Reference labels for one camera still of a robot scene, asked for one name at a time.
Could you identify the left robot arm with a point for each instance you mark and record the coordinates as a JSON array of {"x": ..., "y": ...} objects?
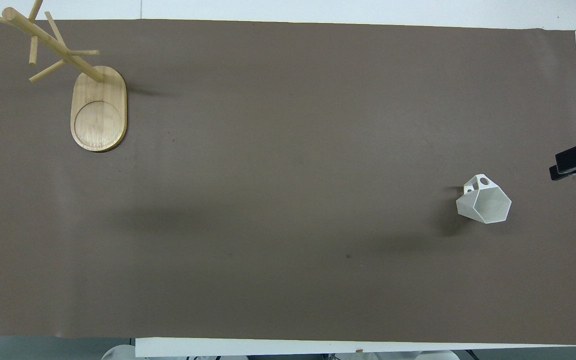
[{"x": 118, "y": 353}]

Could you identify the wooden cup rack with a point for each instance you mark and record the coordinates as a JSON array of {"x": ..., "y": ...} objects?
[{"x": 99, "y": 117}]

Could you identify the white hexagonal cup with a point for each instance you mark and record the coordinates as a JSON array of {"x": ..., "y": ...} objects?
[{"x": 489, "y": 205}]

